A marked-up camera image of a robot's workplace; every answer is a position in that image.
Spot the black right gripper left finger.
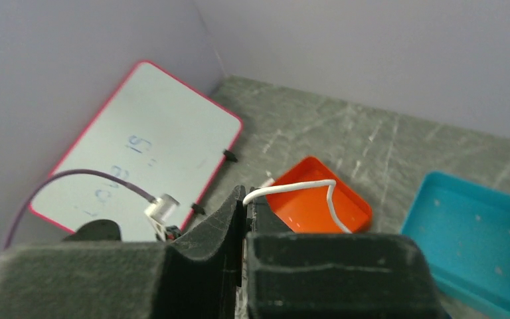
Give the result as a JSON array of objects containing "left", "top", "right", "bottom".
[{"left": 0, "top": 186, "right": 246, "bottom": 318}]

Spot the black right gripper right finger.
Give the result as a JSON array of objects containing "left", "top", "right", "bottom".
[{"left": 246, "top": 199, "right": 448, "bottom": 318}]

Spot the white cable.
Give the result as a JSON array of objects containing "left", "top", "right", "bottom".
[{"left": 242, "top": 179, "right": 353, "bottom": 234}]

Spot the orange plastic bin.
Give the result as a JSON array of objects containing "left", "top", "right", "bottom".
[{"left": 266, "top": 156, "right": 373, "bottom": 233}]

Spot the black whiteboard clip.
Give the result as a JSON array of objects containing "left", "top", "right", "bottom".
[
  {"left": 191, "top": 203, "right": 207, "bottom": 215},
  {"left": 222, "top": 150, "right": 238, "bottom": 163}
]

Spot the pink-framed whiteboard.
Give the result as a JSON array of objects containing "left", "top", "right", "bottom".
[{"left": 29, "top": 61, "right": 243, "bottom": 241}]

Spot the teal plastic bin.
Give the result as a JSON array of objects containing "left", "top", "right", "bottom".
[{"left": 400, "top": 171, "right": 510, "bottom": 318}]

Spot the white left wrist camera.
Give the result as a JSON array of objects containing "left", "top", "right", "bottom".
[{"left": 144, "top": 194, "right": 181, "bottom": 242}]

